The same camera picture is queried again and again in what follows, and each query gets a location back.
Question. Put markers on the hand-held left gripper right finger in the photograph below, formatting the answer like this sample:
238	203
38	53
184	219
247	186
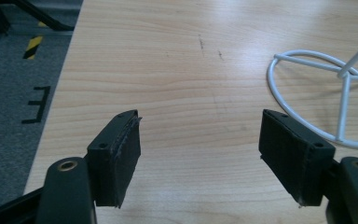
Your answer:
292	158

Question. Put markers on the black metal stand leg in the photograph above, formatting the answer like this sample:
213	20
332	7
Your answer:
28	14

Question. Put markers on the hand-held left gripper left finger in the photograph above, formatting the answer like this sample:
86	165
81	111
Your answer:
118	161

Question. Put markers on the yellow black hazard tape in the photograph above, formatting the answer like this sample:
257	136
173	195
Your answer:
33	46

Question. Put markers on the black tape floor mark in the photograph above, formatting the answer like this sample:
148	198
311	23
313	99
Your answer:
38	104

